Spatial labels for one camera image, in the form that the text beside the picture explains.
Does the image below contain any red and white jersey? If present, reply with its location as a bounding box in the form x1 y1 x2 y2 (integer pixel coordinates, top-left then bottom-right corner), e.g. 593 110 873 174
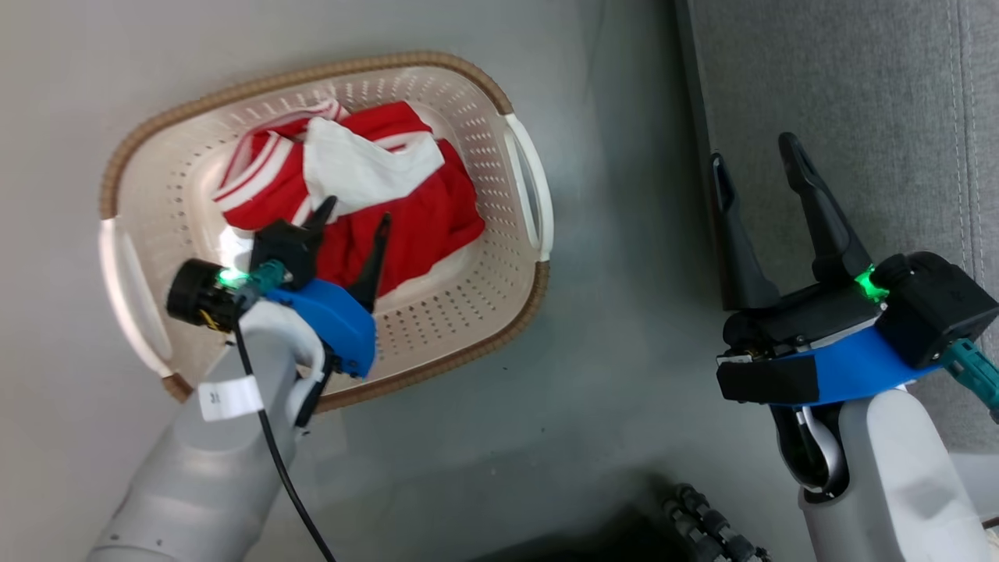
212 98 487 302

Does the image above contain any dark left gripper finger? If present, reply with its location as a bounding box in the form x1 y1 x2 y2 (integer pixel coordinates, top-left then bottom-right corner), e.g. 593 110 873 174
290 195 339 281
347 212 393 315

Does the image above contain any grey fabric sofa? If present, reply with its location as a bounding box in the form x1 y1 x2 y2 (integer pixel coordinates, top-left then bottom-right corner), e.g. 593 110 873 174
674 0 999 469

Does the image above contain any black corrugated cable hose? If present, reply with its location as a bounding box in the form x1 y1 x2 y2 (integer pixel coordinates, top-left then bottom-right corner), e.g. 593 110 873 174
661 483 773 562

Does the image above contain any teal left cable connector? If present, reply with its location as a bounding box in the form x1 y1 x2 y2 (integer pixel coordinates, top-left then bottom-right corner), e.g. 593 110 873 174
233 261 292 310

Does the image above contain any beige plastic laundry basket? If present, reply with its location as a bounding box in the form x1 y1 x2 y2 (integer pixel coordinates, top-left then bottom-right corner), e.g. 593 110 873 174
97 51 556 414

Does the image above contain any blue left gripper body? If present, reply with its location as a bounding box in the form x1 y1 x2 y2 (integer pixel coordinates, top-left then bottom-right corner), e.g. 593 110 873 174
249 220 378 380

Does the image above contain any teal right cable connector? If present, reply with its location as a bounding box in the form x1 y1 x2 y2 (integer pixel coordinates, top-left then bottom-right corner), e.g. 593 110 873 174
940 339 999 425

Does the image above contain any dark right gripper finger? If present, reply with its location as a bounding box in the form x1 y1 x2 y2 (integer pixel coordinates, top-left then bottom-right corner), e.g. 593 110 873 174
709 151 782 311
777 132 874 283

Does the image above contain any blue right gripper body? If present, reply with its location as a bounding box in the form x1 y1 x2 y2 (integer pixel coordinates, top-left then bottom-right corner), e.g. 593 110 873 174
716 272 938 408

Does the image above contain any teal cable connector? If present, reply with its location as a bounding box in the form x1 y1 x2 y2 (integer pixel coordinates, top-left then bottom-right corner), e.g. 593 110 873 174
233 261 292 310
940 339 999 425

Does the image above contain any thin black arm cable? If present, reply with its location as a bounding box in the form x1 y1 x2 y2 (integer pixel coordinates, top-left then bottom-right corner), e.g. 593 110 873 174
232 308 339 562

